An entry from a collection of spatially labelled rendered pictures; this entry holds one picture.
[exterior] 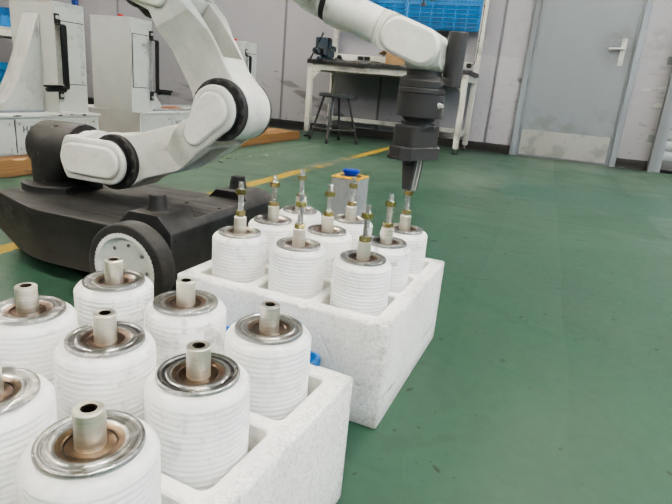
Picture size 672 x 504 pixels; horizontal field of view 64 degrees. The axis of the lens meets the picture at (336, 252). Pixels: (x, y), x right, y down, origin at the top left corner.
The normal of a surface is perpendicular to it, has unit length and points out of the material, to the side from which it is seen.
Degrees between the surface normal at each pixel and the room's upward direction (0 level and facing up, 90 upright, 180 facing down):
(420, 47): 90
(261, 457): 0
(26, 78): 90
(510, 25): 90
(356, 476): 0
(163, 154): 90
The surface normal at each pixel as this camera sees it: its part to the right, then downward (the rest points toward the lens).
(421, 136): 0.70, 0.27
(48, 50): -0.36, 0.25
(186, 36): -0.19, 0.62
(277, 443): 0.08, -0.95
